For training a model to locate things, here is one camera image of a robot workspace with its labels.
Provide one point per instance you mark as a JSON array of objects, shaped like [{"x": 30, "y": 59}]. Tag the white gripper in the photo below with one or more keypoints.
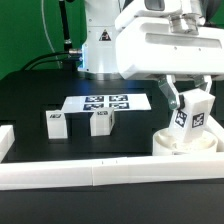
[{"x": 169, "y": 38}]

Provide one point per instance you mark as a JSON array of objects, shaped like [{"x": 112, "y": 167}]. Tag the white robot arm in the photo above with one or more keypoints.
[{"x": 98, "y": 50}]

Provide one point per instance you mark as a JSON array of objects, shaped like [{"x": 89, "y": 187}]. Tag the white U-shaped fence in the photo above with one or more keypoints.
[{"x": 123, "y": 170}]

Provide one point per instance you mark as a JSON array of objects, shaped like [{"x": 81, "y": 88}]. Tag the white marker sheet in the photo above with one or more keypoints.
[{"x": 119, "y": 102}]

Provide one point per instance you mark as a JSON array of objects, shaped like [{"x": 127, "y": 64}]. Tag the white round stool seat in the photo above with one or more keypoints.
[{"x": 164, "y": 144}]

